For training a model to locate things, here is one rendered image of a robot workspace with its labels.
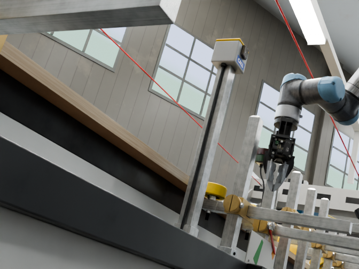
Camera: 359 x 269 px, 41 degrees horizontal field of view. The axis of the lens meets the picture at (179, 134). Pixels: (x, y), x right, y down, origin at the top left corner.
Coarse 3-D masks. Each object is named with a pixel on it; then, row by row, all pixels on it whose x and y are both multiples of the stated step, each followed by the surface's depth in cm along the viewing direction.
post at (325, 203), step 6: (324, 198) 228; (324, 204) 226; (324, 210) 225; (324, 216) 224; (312, 252) 220; (318, 252) 219; (312, 258) 219; (318, 258) 218; (312, 264) 218; (318, 264) 218
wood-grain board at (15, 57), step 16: (16, 48) 86; (0, 64) 88; (16, 64) 86; (32, 64) 89; (32, 80) 91; (48, 80) 93; (48, 96) 98; (64, 96) 97; (80, 96) 101; (80, 112) 102; (96, 112) 105; (96, 128) 111; (112, 128) 111; (128, 144) 116; (144, 144) 122; (144, 160) 127; (160, 160) 129; (176, 176) 137; (288, 256) 233
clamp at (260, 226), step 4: (256, 220) 156; (260, 220) 156; (264, 220) 155; (252, 224) 156; (256, 224) 155; (260, 224) 155; (264, 224) 154; (276, 224) 162; (256, 228) 155; (260, 228) 154; (264, 228) 154; (260, 232) 156; (264, 232) 155; (268, 232) 156; (272, 232) 159; (272, 236) 159; (276, 236) 163; (276, 240) 163
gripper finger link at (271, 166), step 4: (268, 164) 142; (272, 164) 142; (268, 168) 141; (272, 168) 141; (268, 172) 141; (272, 172) 141; (268, 176) 138; (272, 176) 140; (268, 180) 140; (272, 180) 140; (268, 184) 140; (272, 184) 140; (272, 188) 139
